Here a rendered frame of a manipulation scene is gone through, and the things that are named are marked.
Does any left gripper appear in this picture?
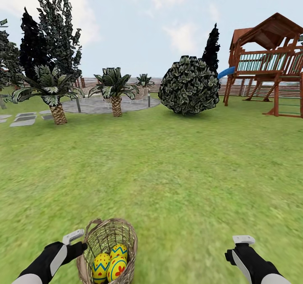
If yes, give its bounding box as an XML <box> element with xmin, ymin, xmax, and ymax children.
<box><xmin>65</xmin><ymin>242</ymin><xmax>89</xmax><ymax>264</ymax></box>

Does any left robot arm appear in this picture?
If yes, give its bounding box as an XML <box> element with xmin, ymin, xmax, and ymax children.
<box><xmin>12</xmin><ymin>229</ymin><xmax>89</xmax><ymax>284</ymax></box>

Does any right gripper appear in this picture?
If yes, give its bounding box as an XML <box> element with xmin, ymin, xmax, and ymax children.
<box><xmin>225</xmin><ymin>249</ymin><xmax>236</xmax><ymax>265</ymax></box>

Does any easter egg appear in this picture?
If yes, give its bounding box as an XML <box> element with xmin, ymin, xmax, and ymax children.
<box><xmin>90</xmin><ymin>252</ymin><xmax>111</xmax><ymax>284</ymax></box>
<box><xmin>108</xmin><ymin>240</ymin><xmax>129</xmax><ymax>261</ymax></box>
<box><xmin>106</xmin><ymin>255</ymin><xmax>128</xmax><ymax>283</ymax></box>

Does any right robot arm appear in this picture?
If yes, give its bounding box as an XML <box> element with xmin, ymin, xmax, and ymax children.
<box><xmin>225</xmin><ymin>235</ymin><xmax>292</xmax><ymax>284</ymax></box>

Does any wicker basket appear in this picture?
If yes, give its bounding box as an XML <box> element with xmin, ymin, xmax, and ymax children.
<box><xmin>76</xmin><ymin>217</ymin><xmax>138</xmax><ymax>284</ymax></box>

